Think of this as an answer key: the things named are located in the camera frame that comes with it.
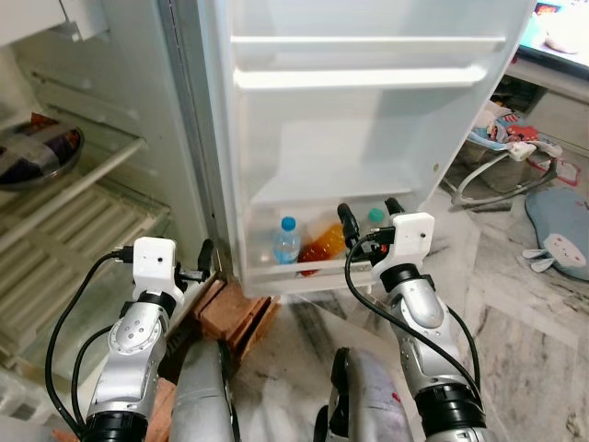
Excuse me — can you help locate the white fridge body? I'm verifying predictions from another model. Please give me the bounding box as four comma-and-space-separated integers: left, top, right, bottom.
0, 0, 226, 406

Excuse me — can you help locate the water bottle blue cap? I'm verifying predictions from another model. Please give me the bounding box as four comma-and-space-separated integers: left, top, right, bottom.
273, 216, 302, 266

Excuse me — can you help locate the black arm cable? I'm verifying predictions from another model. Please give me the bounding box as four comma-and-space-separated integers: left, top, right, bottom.
345, 235, 484, 397
44, 247, 137, 434

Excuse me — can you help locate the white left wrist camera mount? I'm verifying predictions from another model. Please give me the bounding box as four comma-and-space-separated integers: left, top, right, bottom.
132, 237, 187, 307

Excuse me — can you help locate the grey blue bunny mat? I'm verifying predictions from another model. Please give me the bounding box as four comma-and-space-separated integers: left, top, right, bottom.
523, 187, 589, 282

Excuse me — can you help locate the orange red drink bottle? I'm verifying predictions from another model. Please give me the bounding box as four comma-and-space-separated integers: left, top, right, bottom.
296, 221, 351, 277

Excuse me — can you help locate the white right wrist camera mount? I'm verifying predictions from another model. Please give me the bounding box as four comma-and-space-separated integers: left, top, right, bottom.
385, 212, 436, 279

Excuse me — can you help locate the white fridge door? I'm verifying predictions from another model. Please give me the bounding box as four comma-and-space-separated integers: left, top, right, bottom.
196, 0, 539, 298

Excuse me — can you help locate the white television stand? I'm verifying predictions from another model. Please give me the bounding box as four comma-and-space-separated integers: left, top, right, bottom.
492, 55, 589, 157

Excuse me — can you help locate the metal bowl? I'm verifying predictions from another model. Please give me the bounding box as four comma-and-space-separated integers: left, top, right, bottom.
0, 113, 86, 192

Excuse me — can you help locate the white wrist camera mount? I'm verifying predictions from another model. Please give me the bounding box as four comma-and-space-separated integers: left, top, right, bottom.
385, 212, 436, 279
132, 237, 187, 307

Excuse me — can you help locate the white fridge shelf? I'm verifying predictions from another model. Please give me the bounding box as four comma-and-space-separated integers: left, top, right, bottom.
0, 136, 148, 254

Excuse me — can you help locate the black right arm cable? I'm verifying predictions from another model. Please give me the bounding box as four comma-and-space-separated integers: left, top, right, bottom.
345, 235, 484, 397

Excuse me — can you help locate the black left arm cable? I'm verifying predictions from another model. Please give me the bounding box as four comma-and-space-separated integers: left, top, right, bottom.
44, 247, 137, 434

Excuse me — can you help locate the baby bouncer seat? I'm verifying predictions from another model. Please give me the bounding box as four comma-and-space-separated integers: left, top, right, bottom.
449, 99, 564, 209

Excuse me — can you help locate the silver right robot leg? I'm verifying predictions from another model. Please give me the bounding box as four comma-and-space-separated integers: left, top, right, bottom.
313, 346, 415, 442

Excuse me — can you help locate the ribbed crisper cover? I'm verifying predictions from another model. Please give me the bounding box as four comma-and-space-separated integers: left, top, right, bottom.
0, 180, 171, 365

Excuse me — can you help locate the flat screen television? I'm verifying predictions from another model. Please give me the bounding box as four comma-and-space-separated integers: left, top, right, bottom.
515, 0, 589, 70

